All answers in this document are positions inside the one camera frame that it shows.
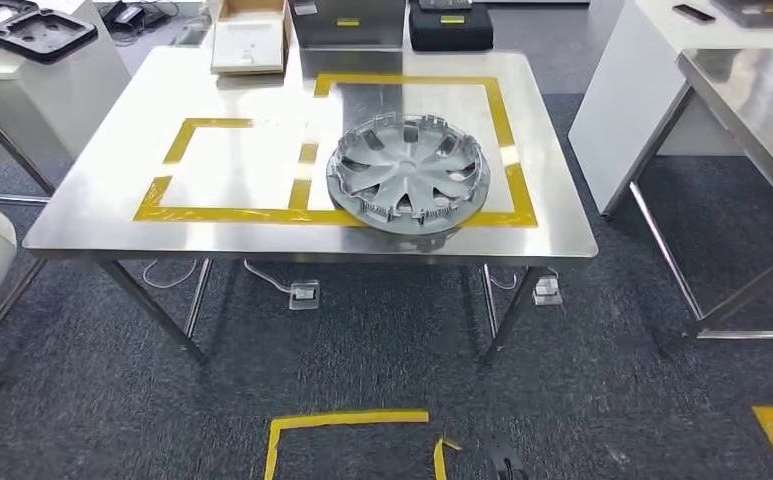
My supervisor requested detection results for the open cardboard box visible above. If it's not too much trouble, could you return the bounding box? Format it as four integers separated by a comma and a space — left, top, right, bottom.
210, 0, 295, 75

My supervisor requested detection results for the open floor socket box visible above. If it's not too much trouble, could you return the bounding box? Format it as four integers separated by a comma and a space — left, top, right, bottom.
532, 273, 565, 307
288, 279, 321, 311

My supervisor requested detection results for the white power cable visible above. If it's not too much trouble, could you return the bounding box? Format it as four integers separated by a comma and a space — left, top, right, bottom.
243, 259, 293, 295

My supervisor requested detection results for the black power adapter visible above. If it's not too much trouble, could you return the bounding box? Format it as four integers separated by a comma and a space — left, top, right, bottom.
97, 0, 182, 33

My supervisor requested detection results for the white cabinet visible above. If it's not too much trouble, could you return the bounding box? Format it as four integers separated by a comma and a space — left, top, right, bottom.
0, 0, 132, 164
568, 0, 773, 217

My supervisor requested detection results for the black smartphone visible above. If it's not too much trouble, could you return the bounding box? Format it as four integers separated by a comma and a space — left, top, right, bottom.
672, 3, 717, 24

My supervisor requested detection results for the white packaging insert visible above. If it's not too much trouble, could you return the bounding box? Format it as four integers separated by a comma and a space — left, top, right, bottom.
210, 19, 287, 74

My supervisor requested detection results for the black carrying case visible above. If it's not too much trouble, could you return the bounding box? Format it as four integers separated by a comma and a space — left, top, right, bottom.
409, 0, 495, 53

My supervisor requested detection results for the dark grey tray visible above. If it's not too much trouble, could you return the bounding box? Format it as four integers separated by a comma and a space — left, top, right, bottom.
710, 0, 773, 29

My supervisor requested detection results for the silver wheel hubcap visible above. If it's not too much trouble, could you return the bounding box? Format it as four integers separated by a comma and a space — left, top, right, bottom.
324, 112, 492, 238

